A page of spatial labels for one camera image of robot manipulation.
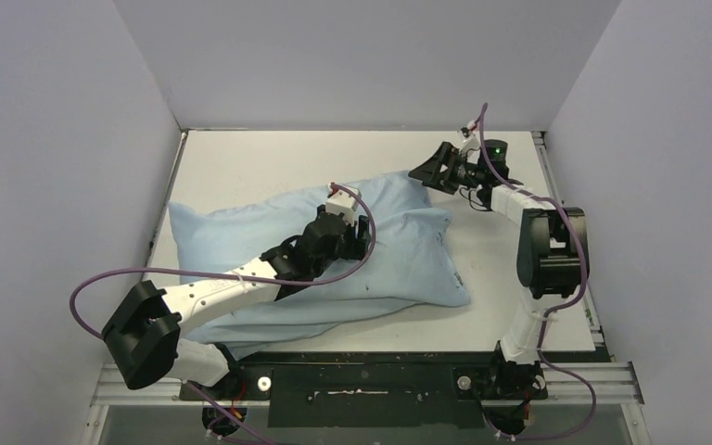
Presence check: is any light blue pillowcase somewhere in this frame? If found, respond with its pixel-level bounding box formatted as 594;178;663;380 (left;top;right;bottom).
168;171;470;359

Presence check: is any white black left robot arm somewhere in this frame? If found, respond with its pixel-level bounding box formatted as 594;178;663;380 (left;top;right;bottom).
101;206;375;399

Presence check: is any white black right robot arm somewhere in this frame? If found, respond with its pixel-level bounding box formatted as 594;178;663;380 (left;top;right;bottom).
409;138;589;397

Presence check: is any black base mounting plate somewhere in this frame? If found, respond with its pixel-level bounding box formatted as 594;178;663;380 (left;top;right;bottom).
179;352;553;429

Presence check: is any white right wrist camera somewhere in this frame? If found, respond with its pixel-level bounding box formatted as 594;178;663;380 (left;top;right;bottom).
459;124;481;159

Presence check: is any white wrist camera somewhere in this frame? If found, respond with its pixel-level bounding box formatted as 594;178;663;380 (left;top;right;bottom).
459;124;481;159
324;183;362;227

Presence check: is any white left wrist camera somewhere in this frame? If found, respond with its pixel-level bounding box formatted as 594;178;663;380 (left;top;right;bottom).
324;183;362;227

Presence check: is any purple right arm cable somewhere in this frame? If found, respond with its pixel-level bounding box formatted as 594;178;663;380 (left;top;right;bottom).
476;102;598;442

